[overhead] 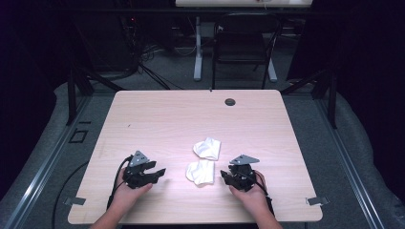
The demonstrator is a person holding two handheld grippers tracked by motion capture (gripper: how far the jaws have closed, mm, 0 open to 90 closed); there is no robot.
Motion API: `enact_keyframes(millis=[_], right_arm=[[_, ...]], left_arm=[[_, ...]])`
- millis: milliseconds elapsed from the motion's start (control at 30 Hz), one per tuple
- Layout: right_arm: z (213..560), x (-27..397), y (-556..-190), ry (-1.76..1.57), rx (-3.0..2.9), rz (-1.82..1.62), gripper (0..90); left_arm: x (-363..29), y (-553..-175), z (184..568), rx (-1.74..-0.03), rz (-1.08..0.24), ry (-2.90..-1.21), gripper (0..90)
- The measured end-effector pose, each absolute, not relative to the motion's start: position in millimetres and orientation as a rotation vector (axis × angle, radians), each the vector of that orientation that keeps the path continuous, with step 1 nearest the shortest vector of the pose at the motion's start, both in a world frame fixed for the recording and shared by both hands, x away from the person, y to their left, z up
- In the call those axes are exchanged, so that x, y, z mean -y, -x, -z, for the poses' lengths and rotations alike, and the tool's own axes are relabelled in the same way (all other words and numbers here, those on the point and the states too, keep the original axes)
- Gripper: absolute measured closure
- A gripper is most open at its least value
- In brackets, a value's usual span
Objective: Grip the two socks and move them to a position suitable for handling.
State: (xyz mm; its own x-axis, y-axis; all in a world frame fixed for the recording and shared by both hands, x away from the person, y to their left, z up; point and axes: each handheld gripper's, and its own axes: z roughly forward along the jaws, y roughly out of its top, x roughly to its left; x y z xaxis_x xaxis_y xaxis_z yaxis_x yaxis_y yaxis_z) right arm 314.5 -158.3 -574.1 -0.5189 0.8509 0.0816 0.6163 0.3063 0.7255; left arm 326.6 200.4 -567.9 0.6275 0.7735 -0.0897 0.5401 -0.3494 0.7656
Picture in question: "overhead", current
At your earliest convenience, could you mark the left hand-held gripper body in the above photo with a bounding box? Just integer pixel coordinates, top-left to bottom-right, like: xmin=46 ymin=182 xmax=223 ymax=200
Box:
xmin=122 ymin=150 xmax=160 ymax=191

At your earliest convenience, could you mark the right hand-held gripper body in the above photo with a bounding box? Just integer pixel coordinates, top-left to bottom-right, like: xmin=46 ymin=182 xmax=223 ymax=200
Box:
xmin=226 ymin=154 xmax=261 ymax=193

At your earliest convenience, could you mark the white sock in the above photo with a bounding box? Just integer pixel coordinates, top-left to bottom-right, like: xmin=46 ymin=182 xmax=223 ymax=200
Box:
xmin=192 ymin=136 xmax=223 ymax=162
xmin=185 ymin=158 xmax=216 ymax=188

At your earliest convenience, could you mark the person's left hand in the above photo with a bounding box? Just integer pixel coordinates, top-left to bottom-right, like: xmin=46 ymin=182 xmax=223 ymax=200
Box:
xmin=112 ymin=176 xmax=154 ymax=212

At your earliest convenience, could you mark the person's right hand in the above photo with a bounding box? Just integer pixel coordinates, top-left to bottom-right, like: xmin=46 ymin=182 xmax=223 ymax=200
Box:
xmin=228 ymin=170 xmax=271 ymax=215

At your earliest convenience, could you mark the white desk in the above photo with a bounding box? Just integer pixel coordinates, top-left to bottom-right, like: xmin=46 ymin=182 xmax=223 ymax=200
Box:
xmin=174 ymin=0 xmax=314 ymax=83

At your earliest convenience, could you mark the black folding chair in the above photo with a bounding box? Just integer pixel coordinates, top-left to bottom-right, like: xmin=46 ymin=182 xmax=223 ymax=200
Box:
xmin=210 ymin=12 xmax=284 ymax=91

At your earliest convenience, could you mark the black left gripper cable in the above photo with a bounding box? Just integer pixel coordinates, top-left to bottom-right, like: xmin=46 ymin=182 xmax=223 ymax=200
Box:
xmin=106 ymin=155 xmax=134 ymax=211

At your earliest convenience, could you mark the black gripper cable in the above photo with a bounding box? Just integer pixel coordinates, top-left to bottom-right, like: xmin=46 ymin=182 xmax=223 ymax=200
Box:
xmin=245 ymin=173 xmax=275 ymax=218
xmin=106 ymin=155 xmax=134 ymax=211

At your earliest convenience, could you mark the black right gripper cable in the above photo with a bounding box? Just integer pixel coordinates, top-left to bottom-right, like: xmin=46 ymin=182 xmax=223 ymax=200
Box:
xmin=245 ymin=173 xmax=275 ymax=218

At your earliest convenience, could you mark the grey metal table bracket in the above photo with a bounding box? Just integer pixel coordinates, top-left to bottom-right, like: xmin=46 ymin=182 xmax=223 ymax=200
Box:
xmin=64 ymin=197 xmax=87 ymax=207
xmin=306 ymin=196 xmax=330 ymax=206

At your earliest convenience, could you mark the black floor cable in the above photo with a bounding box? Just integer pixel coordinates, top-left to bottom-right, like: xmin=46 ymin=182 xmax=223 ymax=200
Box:
xmin=51 ymin=160 xmax=91 ymax=229

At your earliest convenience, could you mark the bundle of black floor cables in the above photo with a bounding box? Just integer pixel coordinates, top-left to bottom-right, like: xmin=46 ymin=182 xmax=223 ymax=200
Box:
xmin=125 ymin=15 xmax=185 ymax=91

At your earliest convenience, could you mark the aluminium floor rail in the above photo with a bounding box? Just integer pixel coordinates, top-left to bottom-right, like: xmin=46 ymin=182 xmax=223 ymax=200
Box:
xmin=2 ymin=94 xmax=94 ymax=229
xmin=314 ymin=97 xmax=387 ymax=229

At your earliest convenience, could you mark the black metal frame stand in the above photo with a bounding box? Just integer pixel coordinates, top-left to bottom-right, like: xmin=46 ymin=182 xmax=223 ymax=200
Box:
xmin=65 ymin=61 xmax=126 ymax=127
xmin=280 ymin=67 xmax=339 ymax=130

